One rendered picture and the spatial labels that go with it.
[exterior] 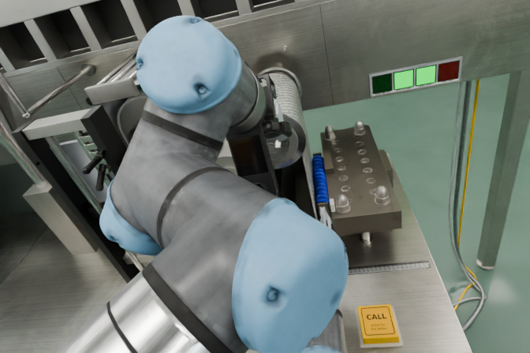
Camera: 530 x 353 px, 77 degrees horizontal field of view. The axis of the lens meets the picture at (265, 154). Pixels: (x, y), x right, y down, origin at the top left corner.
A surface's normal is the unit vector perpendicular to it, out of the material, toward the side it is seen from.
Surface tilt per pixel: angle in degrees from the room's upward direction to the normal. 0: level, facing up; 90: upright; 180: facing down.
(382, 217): 90
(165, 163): 1
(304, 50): 90
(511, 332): 0
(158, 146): 52
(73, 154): 90
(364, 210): 0
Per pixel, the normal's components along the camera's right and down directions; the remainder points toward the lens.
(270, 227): -0.13, -0.84
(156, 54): -0.20, -0.08
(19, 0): -0.07, 0.57
